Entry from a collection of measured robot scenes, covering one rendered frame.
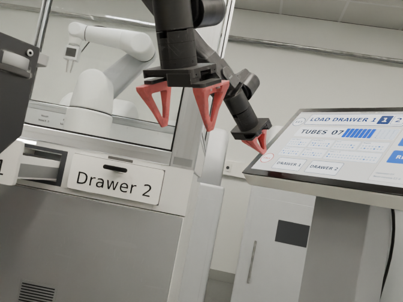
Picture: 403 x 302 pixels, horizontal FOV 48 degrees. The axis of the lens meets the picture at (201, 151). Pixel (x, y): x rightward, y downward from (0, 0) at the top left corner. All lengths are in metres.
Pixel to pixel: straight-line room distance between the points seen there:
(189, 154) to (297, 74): 3.42
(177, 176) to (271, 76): 3.41
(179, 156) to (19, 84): 0.85
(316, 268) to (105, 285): 0.65
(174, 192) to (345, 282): 0.57
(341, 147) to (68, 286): 0.91
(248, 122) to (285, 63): 3.61
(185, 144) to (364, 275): 0.64
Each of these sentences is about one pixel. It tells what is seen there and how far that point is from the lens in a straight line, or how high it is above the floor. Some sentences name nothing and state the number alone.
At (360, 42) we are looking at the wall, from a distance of 4.93.
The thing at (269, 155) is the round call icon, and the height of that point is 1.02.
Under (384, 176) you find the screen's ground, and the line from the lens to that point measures 1.05.
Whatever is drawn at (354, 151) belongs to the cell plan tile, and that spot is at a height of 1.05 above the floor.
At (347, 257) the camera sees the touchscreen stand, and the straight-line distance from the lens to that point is 1.17.
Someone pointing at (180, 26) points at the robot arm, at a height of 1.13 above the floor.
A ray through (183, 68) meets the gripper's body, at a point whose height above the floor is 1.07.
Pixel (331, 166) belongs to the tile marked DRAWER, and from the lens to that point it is 1.13.
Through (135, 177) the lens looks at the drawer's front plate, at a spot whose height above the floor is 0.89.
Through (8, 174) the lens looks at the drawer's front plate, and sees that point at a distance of 1.17.
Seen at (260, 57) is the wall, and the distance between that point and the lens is 4.78.
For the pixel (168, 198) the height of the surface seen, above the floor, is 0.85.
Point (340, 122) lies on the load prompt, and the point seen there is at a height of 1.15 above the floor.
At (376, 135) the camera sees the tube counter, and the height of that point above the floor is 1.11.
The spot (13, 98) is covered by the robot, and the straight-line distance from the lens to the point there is 0.63.
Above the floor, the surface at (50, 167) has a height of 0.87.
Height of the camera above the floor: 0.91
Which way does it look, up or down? 4 degrees up
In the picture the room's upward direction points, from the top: 11 degrees clockwise
